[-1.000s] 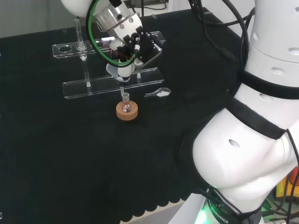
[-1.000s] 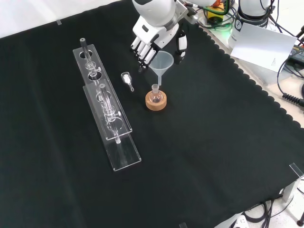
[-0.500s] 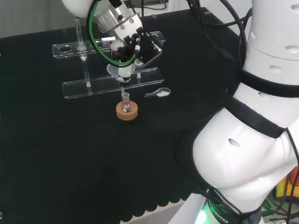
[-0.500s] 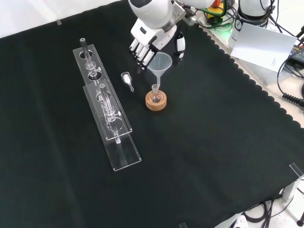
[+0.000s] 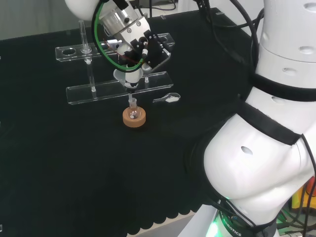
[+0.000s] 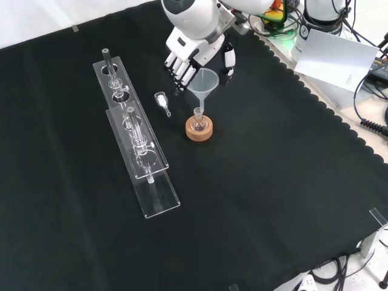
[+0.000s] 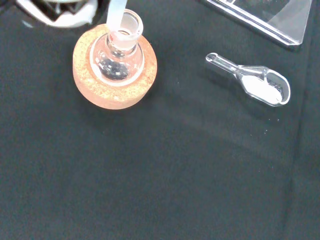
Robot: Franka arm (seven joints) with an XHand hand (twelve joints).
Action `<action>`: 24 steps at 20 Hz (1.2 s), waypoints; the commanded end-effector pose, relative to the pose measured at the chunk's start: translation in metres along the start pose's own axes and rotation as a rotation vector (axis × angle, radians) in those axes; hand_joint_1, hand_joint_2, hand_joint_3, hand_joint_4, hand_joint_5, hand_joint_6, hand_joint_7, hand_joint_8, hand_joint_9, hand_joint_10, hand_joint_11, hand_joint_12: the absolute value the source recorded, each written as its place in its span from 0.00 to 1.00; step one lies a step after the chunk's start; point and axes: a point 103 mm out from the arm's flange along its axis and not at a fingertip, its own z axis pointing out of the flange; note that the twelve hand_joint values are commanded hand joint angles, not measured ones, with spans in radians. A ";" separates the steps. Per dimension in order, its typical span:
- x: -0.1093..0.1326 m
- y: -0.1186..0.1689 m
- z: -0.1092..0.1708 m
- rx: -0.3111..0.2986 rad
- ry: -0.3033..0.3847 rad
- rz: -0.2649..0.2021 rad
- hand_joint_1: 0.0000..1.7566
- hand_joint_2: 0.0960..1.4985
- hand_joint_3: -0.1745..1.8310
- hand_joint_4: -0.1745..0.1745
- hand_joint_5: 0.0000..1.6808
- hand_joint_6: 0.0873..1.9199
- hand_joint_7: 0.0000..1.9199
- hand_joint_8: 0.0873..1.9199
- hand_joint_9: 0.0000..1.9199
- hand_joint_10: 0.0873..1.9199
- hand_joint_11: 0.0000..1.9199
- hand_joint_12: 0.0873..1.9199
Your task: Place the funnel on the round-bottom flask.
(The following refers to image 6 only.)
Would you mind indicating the clear plastic funnel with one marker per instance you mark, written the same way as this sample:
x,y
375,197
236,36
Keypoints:
x,y
201,82

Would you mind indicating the black bench cloth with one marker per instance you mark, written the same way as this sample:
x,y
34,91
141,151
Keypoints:
x,y
257,182

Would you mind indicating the clear bench edge bracket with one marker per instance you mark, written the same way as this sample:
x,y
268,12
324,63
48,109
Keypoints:
x,y
371,242

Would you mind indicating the yellow stop button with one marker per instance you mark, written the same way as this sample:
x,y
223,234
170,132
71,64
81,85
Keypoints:
x,y
272,13

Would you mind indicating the black power adapter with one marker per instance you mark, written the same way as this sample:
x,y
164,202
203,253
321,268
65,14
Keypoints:
x,y
380,68

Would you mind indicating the clear weighing funnel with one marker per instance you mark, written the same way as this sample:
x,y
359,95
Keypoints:
x,y
160,99

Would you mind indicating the small glass round-bottom flask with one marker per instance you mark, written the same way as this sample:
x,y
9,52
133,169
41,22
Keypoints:
x,y
199,125

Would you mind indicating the grey wrist mount with camera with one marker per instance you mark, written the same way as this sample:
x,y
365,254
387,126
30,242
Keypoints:
x,y
227,16

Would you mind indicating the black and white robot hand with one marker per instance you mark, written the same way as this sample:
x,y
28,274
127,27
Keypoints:
x,y
185,45

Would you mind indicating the white power strip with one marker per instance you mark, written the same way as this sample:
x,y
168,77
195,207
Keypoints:
x,y
306,283

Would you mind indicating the clear acrylic funnel stand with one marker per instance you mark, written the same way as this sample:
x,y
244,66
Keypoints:
x,y
157,200

